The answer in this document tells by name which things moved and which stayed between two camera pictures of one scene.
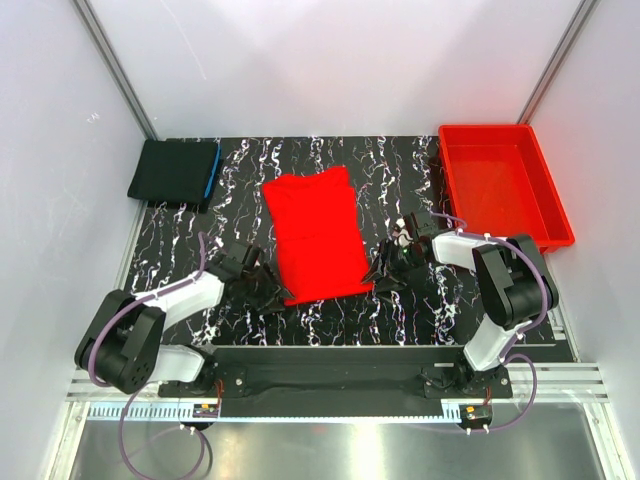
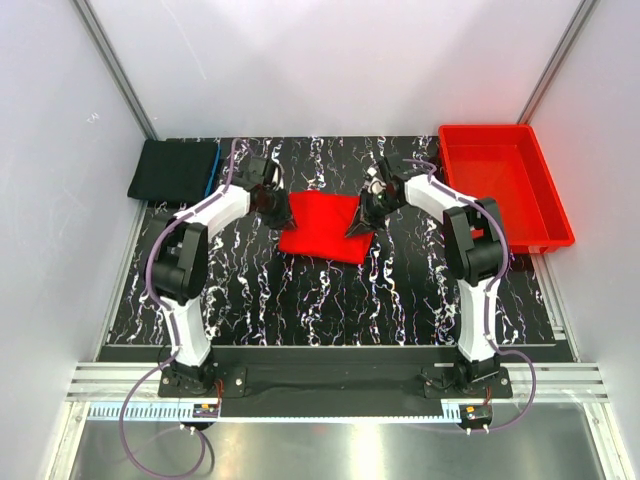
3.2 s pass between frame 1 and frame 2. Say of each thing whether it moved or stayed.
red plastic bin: stayed
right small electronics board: stayed
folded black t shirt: stayed
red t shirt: moved
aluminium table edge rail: stayed
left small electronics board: stayed
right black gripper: moved
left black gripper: moved
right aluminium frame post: stayed
